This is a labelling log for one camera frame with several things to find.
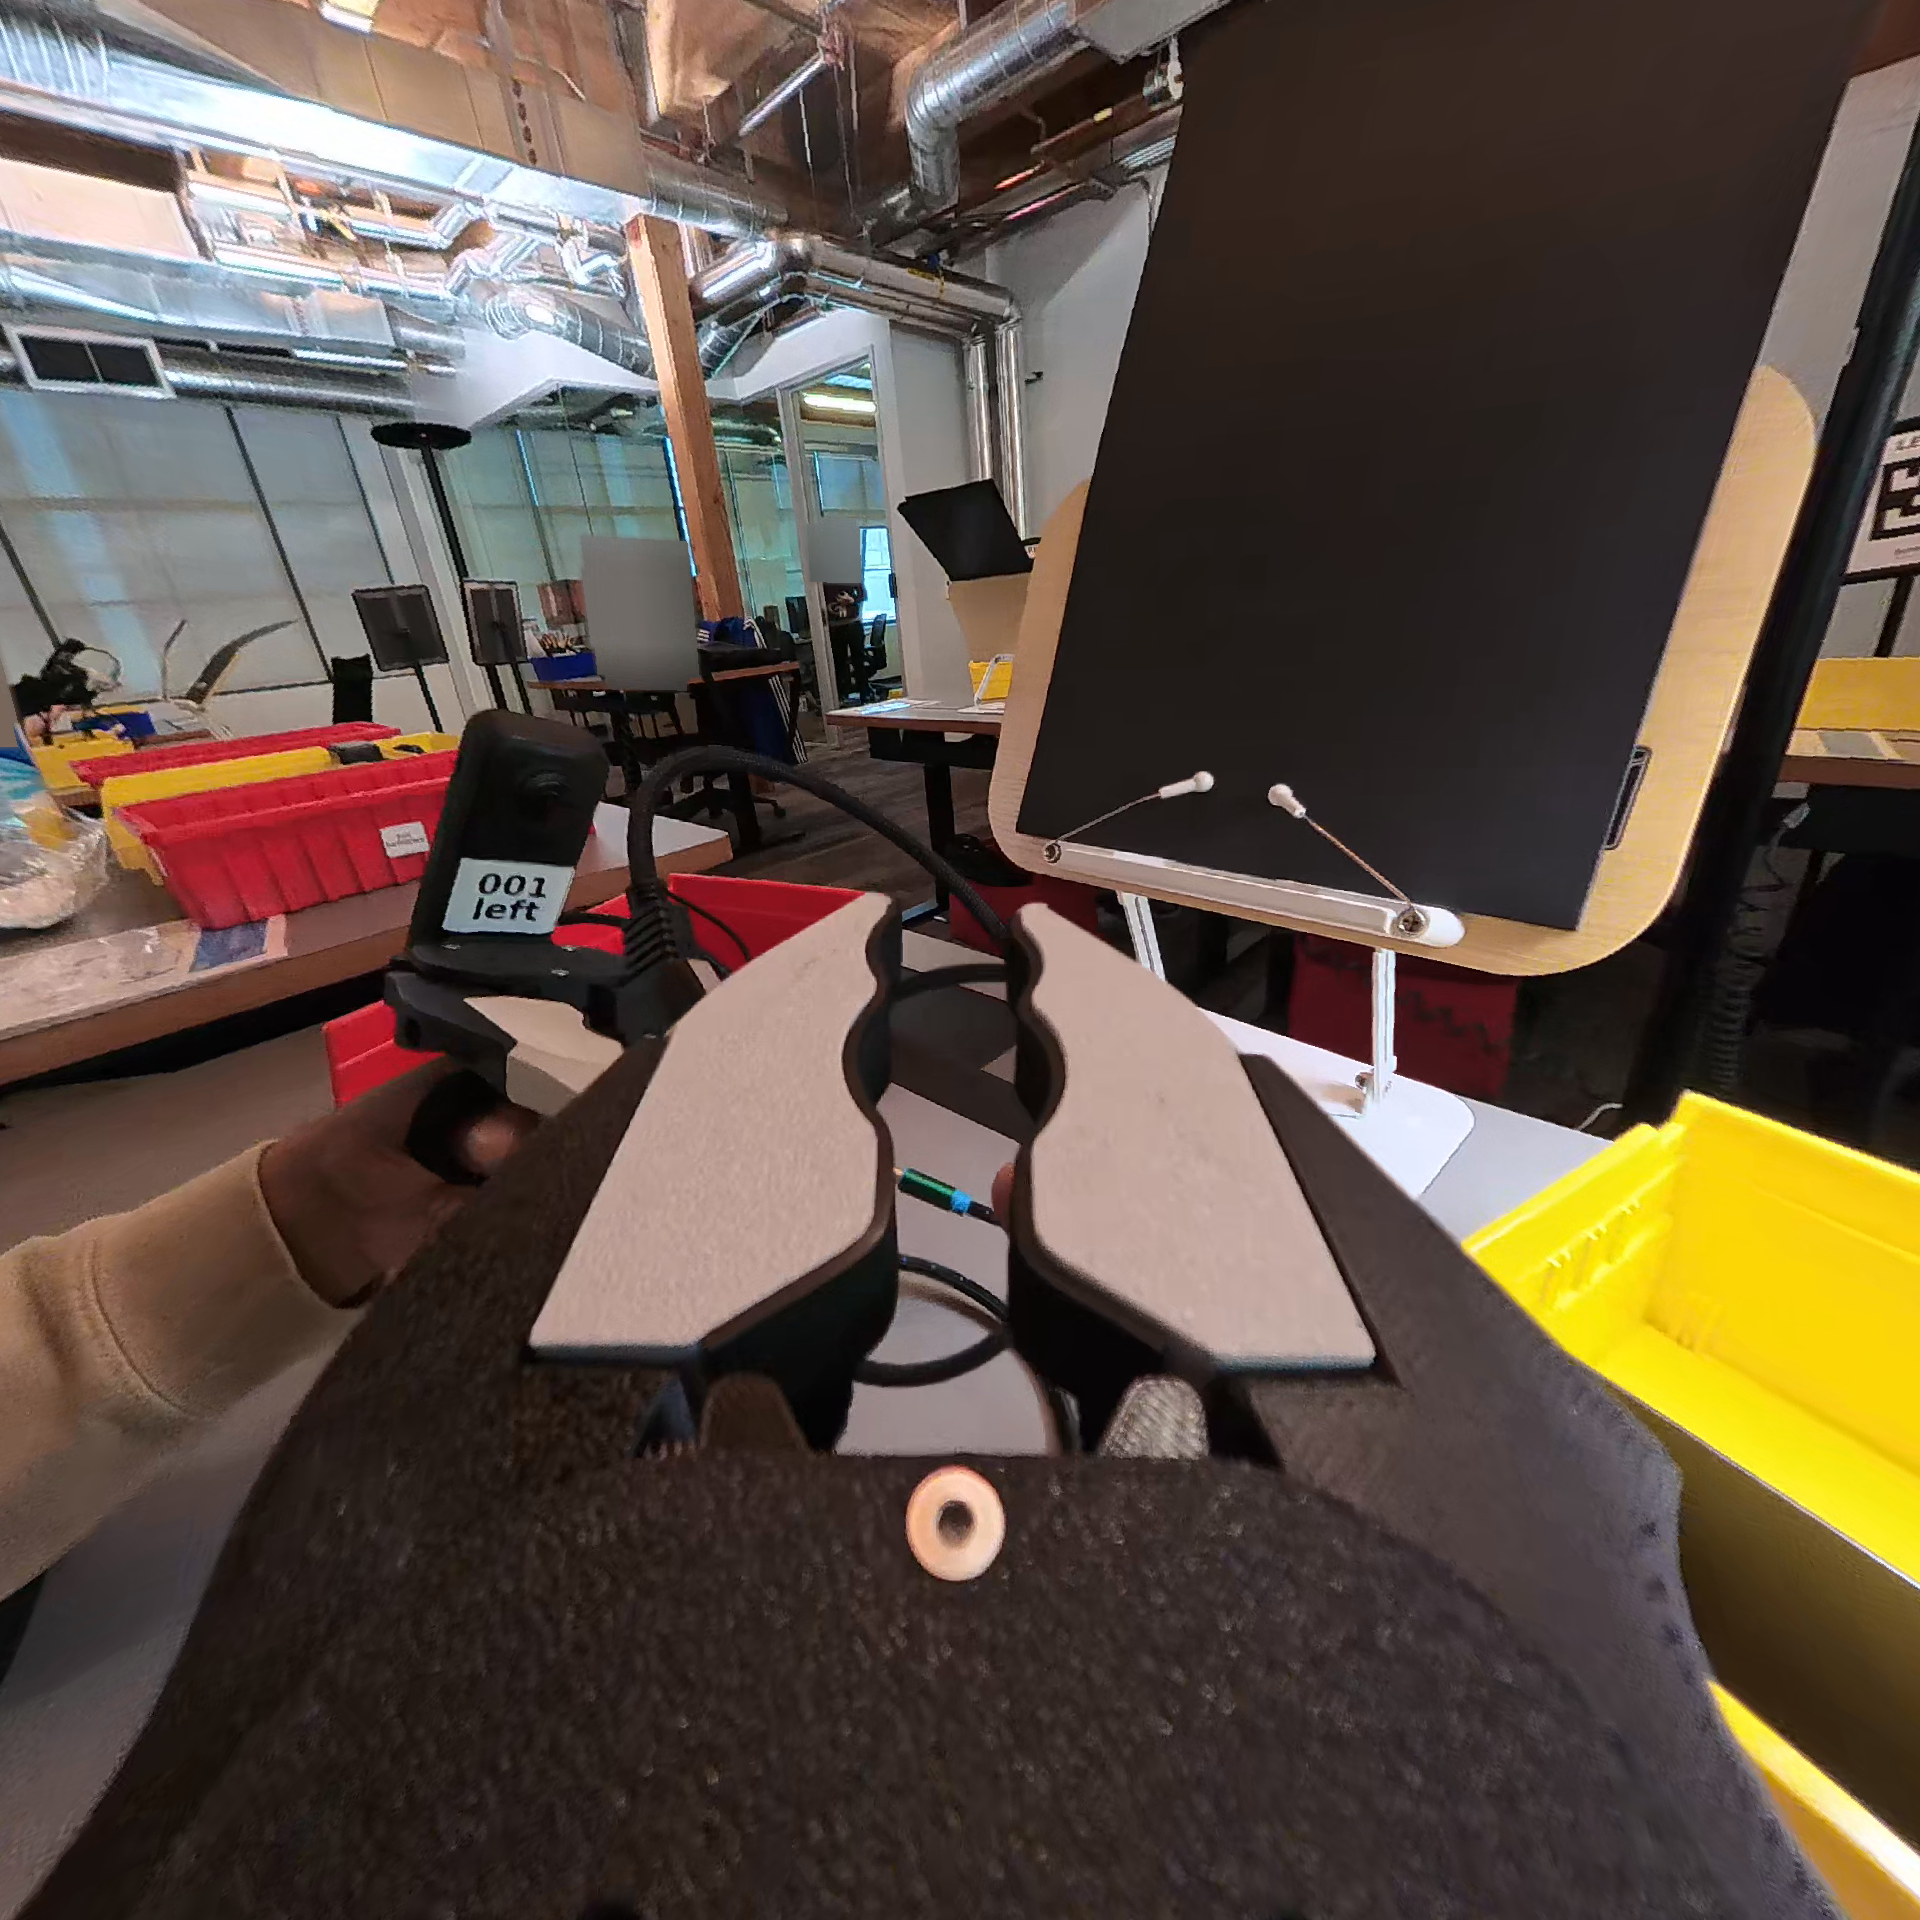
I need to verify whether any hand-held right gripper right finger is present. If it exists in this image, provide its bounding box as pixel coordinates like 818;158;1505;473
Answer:
1009;900;1380;1371

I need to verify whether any clear plastic bag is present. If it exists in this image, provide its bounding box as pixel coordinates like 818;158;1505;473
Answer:
0;762;109;935

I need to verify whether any black panel on stand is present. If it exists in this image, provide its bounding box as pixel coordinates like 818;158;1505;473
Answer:
353;591;455;734
458;580;534;715

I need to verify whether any framed marker poster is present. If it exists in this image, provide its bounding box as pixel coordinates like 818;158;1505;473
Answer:
1845;416;1920;580

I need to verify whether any wooden office desk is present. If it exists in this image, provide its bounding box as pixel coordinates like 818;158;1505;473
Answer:
826;695;1920;921

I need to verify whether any black HDMI switch box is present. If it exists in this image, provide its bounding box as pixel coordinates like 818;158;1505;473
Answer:
624;746;1032;1046

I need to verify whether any white paper sheet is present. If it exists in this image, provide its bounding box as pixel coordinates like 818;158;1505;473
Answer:
0;916;290;1035

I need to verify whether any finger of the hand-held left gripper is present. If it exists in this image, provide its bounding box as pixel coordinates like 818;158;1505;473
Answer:
467;993;660;1125

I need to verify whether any red plastic bin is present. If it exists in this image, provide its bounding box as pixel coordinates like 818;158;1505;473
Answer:
109;752;458;932
323;874;904;1111
75;725;396;794

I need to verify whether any wooden support post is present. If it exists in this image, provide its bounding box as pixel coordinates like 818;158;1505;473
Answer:
624;215;752;620

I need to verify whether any wooden edged table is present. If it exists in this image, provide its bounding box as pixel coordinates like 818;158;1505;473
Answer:
0;797;734;1088

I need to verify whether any black floor lamp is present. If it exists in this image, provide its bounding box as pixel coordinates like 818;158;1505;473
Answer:
375;416;520;715

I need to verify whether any black bin divider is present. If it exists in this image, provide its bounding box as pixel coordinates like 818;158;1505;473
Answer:
1641;1384;1920;1803

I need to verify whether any silver air duct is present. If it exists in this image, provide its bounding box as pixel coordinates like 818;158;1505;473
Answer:
0;0;1028;524

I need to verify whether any person's left hand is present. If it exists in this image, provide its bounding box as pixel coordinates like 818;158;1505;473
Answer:
258;1056;548;1306

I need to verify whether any red fabric crate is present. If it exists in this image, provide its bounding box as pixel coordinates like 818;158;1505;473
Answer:
1288;935;1518;1107

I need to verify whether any person's left forearm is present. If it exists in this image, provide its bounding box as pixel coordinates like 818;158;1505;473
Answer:
0;1138;375;1594

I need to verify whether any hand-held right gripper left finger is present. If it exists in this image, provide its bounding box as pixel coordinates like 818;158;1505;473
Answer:
522;895;892;1362

